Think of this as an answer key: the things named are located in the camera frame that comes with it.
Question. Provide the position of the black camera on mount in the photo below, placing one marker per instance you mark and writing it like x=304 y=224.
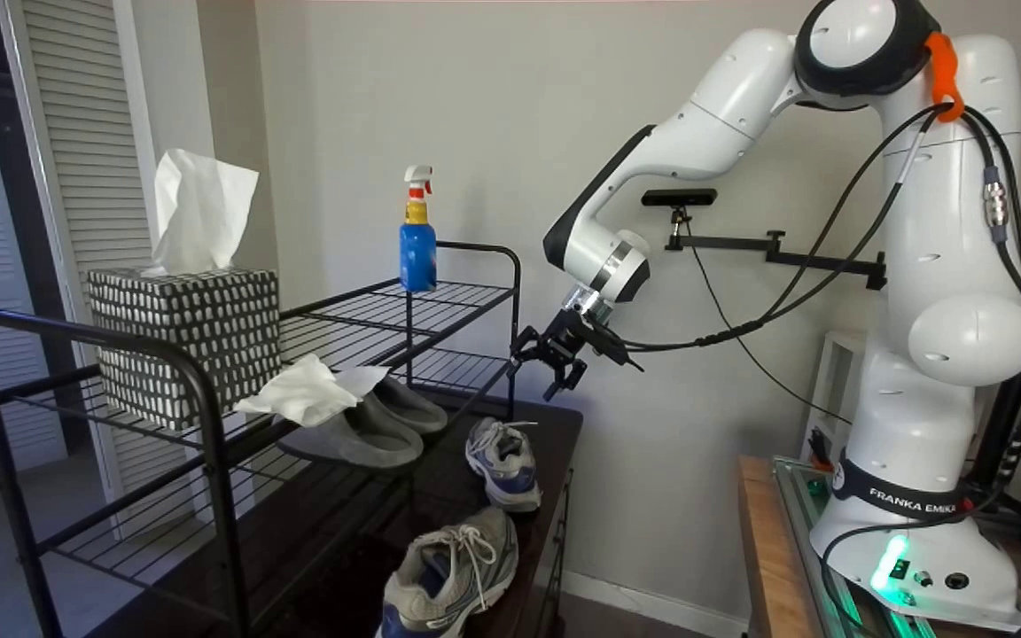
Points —
x=679 y=197

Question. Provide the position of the black white patterned tissue box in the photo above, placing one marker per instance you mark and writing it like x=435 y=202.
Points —
x=198 y=341

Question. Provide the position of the loose white tissue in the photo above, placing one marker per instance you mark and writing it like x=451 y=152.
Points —
x=299 y=390

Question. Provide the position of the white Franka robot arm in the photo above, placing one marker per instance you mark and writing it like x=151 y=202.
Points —
x=948 y=331

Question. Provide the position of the grey slipper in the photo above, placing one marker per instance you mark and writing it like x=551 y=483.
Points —
x=355 y=437
x=408 y=409

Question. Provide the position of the blue stain remover spray bottle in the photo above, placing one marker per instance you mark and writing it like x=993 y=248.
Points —
x=418 y=254

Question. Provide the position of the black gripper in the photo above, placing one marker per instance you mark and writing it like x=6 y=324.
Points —
x=577 y=339

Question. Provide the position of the white louvre closet door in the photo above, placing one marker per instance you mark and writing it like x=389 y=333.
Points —
x=81 y=177

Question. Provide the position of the light wooden table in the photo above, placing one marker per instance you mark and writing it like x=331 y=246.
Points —
x=765 y=554

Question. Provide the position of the white blue sneaker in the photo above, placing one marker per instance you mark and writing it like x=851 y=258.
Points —
x=505 y=461
x=451 y=580

